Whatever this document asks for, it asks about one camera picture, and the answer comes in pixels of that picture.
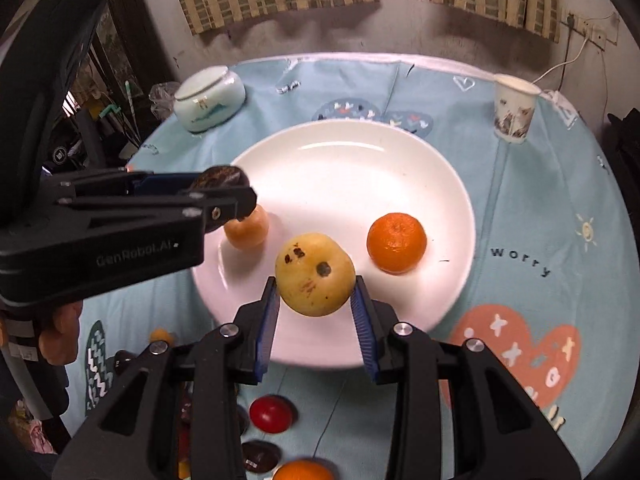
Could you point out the dark purple plum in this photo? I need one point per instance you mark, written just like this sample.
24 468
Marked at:
122 360
222 177
260 455

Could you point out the white plate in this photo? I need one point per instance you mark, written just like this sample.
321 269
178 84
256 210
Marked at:
340 185

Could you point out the pale orange persimmon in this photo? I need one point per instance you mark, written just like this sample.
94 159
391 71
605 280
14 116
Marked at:
247 234

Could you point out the small tan longan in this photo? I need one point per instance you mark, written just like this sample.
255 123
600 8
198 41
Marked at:
160 335

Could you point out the pale green ceramic jar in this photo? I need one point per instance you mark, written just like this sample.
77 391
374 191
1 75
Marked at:
210 100

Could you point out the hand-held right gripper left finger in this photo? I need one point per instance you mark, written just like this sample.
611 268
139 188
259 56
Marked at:
270 330

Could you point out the yellow spotted pear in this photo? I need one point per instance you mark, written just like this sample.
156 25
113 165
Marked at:
315 270

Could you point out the red tomato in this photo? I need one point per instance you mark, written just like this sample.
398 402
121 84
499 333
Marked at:
270 412

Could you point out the dark wooden cabinet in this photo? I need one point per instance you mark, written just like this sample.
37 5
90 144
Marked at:
120 35

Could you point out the printed paper cup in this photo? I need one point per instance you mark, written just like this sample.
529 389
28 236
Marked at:
515 110

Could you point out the person's left hand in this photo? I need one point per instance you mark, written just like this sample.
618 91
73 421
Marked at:
60 332

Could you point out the orange mandarin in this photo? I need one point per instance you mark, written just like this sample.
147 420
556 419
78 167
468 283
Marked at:
302 471
396 242

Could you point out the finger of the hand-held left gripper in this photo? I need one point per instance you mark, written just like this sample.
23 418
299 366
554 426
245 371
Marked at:
225 200
160 182

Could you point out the white wall socket strip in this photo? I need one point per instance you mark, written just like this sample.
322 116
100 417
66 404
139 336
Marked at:
590 27

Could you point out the clear plastic bag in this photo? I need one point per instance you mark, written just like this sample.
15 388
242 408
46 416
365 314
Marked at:
161 97

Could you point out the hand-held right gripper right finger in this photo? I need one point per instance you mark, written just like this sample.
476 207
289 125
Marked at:
362 332

